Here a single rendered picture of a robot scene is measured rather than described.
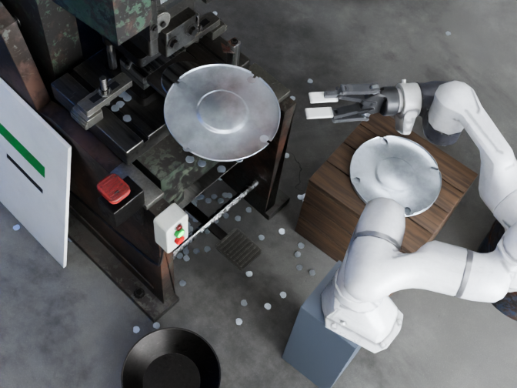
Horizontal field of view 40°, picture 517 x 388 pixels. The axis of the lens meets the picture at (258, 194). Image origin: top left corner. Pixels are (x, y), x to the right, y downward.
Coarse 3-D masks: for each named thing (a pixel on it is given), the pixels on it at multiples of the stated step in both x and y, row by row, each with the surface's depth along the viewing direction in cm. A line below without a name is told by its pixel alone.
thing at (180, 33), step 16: (160, 0) 158; (176, 0) 163; (192, 0) 168; (160, 16) 160; (176, 16) 166; (192, 16) 167; (160, 32) 164; (176, 32) 166; (192, 32) 169; (144, 48) 170; (160, 48) 169; (176, 48) 171
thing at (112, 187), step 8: (112, 176) 168; (104, 184) 167; (112, 184) 167; (120, 184) 167; (104, 192) 166; (112, 192) 166; (120, 192) 166; (128, 192) 167; (112, 200) 165; (120, 200) 166
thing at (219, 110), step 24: (192, 72) 182; (216, 72) 183; (240, 72) 184; (168, 96) 178; (192, 96) 178; (216, 96) 179; (240, 96) 180; (264, 96) 181; (168, 120) 174; (192, 120) 175; (216, 120) 175; (240, 120) 176; (264, 120) 178; (216, 144) 173; (240, 144) 173; (264, 144) 174
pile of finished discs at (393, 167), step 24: (384, 144) 230; (408, 144) 229; (360, 168) 223; (384, 168) 223; (408, 168) 224; (432, 168) 227; (360, 192) 219; (384, 192) 219; (408, 192) 220; (432, 192) 221
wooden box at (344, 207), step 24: (384, 120) 235; (360, 144) 229; (336, 168) 224; (456, 168) 228; (312, 192) 225; (336, 192) 219; (456, 192) 223; (312, 216) 235; (336, 216) 225; (408, 216) 217; (432, 216) 218; (312, 240) 247; (336, 240) 236; (408, 240) 213; (432, 240) 252
